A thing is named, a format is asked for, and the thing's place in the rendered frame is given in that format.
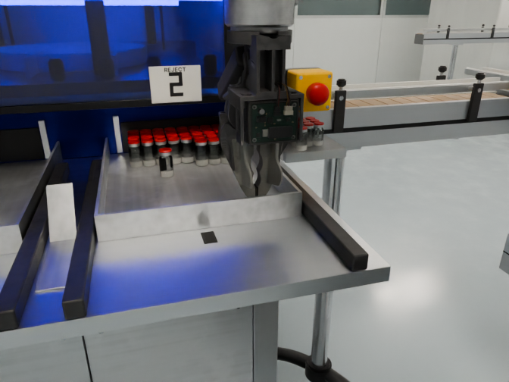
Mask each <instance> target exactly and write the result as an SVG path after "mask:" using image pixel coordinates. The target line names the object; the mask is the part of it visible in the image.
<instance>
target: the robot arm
mask: <svg viewBox="0 0 509 382"><path fill-rule="evenodd" d="M298 2H299V0H224V17H225V24H226V25H227V26H228V27H230V30H227V42H228V43H232V44H243V45H244V46H237V47H235V49H234V51H233V53H232V55H231V57H230V59H229V61H228V64H227V66H226V68H225V70H224V72H223V74H222V76H221V78H220V80H219V82H218V84H217V89H218V95H219V99H220V100H226V102H225V106H224V111H220V112H218V115H219V126H218V139H219V142H220V146H221V148H222V150H223V153H224V155H225V156H226V159H227V161H228V163H229V165H230V167H231V169H232V171H233V173H234V175H235V177H236V179H237V181H238V183H239V185H240V187H241V189H242V191H243V192H244V194H245V195H246V196H247V197H252V196H265V195H266V194H267V193H268V191H269V189H270V188H271V186H272V184H273V185H276V186H280V185H281V184H282V181H283V171H282V168H281V166H280V164H279V163H280V156H281V154H282V153H283V151H284V149H285V147H286V146H287V144H288V142H296V141H297V140H299V141H302V130H303V113H304V93H302V92H299V91H297V90H295V89H293V88H291V87H289V86H287V85H286V84H285V72H286V49H291V43H292V30H288V27H291V26H292V25H293V24H294V13H295V6H297V5H298ZM299 107H300V114H299ZM298 117H299V128H298ZM254 145H257V151H258V154H259V163H258V166H257V168H256V170H257V172H258V177H257V179H256V181H255V183H254V184H253V181H252V179H253V175H254V172H253V170H252V169H251V158H252V156H253V154H254Z"/></svg>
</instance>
